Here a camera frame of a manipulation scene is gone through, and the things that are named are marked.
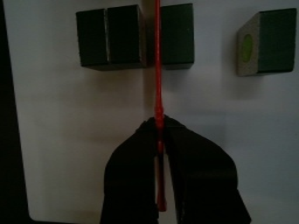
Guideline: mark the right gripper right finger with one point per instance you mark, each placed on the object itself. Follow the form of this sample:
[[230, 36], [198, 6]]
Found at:
[[206, 186]]

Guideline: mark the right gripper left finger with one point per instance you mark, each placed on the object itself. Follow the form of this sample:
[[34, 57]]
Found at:
[[132, 180]]

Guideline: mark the red toy knife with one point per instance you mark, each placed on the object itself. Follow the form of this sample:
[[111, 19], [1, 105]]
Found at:
[[158, 58]]

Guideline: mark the dark green sushi roll piece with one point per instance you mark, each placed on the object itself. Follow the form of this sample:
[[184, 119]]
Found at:
[[124, 35], [91, 38], [176, 35], [276, 40]]

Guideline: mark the white cutting board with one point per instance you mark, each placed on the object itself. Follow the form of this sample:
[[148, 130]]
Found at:
[[78, 122]]

